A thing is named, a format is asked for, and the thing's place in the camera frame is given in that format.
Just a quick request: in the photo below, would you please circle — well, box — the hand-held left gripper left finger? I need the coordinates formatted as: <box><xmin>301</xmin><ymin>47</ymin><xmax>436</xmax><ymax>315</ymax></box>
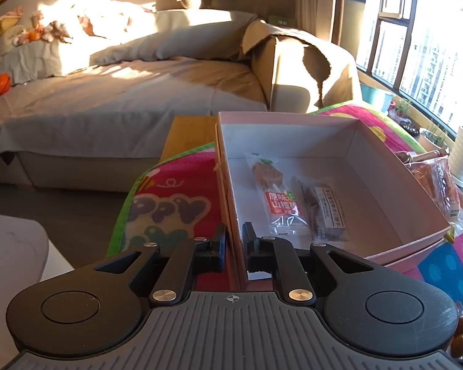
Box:
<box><xmin>94</xmin><ymin>224</ymin><xmax>228</xmax><ymax>309</ymax></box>

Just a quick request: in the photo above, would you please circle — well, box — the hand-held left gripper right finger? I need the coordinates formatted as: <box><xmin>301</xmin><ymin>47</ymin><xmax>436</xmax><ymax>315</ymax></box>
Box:
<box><xmin>241</xmin><ymin>221</ymin><xmax>375</xmax><ymax>308</ymax></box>

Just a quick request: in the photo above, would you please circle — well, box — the pink cardboard box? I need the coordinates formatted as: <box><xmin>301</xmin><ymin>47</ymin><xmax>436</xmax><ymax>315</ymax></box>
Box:
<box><xmin>215</xmin><ymin>111</ymin><xmax>463</xmax><ymax>290</ymax></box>

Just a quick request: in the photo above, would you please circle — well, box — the bread packet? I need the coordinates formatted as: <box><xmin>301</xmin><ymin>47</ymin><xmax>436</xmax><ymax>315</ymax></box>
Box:
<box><xmin>395</xmin><ymin>150</ymin><xmax>463</xmax><ymax>225</ymax></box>

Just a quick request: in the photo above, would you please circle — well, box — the red label snack packet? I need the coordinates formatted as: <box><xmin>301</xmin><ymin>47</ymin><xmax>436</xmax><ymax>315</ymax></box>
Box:
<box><xmin>249</xmin><ymin>153</ymin><xmax>310</xmax><ymax>236</ymax></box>

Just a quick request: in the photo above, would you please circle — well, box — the colourful printed mat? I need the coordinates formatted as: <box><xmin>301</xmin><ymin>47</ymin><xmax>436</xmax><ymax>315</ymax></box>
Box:
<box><xmin>106</xmin><ymin>102</ymin><xmax>463</xmax><ymax>355</ymax></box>

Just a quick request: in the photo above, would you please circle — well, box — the brown snack packet white label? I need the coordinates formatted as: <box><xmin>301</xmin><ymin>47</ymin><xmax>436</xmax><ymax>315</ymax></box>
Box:
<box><xmin>292</xmin><ymin>176</ymin><xmax>351</xmax><ymax>241</ymax></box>

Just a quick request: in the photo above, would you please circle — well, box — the wooden table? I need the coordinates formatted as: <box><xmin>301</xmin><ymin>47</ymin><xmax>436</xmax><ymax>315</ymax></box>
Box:
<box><xmin>160</xmin><ymin>116</ymin><xmax>220</xmax><ymax>162</ymax></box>

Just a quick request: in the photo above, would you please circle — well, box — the beige covered sofa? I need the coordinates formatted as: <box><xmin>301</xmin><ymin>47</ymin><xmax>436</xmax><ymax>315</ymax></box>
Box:
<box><xmin>0</xmin><ymin>8</ymin><xmax>364</xmax><ymax>194</ymax></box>

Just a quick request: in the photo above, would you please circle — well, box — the teal plastic bin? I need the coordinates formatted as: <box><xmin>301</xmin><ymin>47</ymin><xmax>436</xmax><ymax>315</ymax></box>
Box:
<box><xmin>360</xmin><ymin>84</ymin><xmax>395</xmax><ymax>115</ymax></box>

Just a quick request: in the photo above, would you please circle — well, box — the small potted plant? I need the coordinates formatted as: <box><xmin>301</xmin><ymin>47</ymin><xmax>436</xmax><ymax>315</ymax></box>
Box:
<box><xmin>420</xmin><ymin>122</ymin><xmax>449</xmax><ymax>152</ymax></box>
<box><xmin>387</xmin><ymin>97</ymin><xmax>414</xmax><ymax>123</ymax></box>

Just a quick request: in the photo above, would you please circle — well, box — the green digital clock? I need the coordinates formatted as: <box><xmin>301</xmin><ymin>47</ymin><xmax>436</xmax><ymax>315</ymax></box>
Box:
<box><xmin>267</xmin><ymin>15</ymin><xmax>297</xmax><ymax>28</ymax></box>

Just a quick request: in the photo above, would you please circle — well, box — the white crumpled blanket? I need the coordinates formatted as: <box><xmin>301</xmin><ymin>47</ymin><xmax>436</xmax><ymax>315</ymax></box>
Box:
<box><xmin>76</xmin><ymin>2</ymin><xmax>156</xmax><ymax>40</ymax></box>

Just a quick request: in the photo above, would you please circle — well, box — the beige curtain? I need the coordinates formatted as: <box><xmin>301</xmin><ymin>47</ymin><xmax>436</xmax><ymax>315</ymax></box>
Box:
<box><xmin>295</xmin><ymin>0</ymin><xmax>347</xmax><ymax>47</ymax></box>

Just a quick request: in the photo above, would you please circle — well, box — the dark framed window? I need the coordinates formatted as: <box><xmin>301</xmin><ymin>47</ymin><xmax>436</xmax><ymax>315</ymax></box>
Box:
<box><xmin>354</xmin><ymin>0</ymin><xmax>463</xmax><ymax>136</ymax></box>

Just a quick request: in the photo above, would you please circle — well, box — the pile of plush toys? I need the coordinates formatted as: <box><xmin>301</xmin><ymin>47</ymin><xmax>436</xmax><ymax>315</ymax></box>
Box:
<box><xmin>11</xmin><ymin>7</ymin><xmax>75</xmax><ymax>45</ymax></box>

